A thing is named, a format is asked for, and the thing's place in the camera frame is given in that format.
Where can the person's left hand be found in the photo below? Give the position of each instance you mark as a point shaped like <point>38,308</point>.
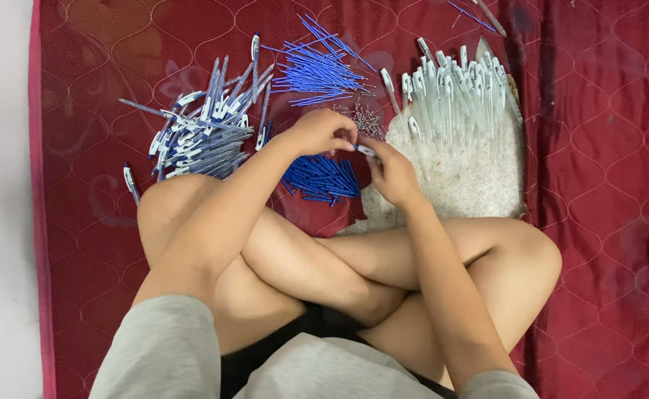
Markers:
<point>316,133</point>

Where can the person's right hand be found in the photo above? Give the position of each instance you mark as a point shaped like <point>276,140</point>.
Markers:
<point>395,180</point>

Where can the person's right fingers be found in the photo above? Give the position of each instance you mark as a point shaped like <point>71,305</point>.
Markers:
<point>373,155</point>

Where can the person's left fingers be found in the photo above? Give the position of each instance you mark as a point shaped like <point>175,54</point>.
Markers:
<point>344,132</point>

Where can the blue white pen part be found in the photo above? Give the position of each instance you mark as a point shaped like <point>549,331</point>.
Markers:
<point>364,150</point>

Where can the pile of small metal springs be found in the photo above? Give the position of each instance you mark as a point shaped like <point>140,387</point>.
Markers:
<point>366,119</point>

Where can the pile of short blue tips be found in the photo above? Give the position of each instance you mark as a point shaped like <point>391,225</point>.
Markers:
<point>322,177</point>

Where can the pile of blue ink refills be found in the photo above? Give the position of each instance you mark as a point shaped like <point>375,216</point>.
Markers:
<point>319,75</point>

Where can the pile of clear pen barrels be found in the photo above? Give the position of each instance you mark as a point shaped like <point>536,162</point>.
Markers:
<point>457,94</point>

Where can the person's left leg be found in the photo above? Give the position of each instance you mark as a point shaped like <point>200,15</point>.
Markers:
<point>291,260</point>

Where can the person's leg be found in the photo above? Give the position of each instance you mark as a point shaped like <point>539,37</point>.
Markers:
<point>291,260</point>
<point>502,255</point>

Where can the pile of assembled blue pens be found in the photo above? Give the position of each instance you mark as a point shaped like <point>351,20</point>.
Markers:
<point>208,138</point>

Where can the person's right leg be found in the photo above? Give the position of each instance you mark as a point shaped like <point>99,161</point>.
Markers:
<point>502,255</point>

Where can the lone blue ink refill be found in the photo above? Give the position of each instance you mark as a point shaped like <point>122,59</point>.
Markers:
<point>471,15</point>

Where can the lone clear pen barrel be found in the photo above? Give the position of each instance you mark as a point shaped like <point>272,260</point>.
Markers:
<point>491,19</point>

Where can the black shorts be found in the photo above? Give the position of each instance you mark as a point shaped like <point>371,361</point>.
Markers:
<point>280,338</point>

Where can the single blue white pen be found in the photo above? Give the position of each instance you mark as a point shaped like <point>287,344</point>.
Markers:
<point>130,180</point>

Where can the red quilted mattress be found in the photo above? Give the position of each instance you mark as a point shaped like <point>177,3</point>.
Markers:
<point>596,166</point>

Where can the grey shirt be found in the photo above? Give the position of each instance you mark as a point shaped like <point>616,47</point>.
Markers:
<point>163,354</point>

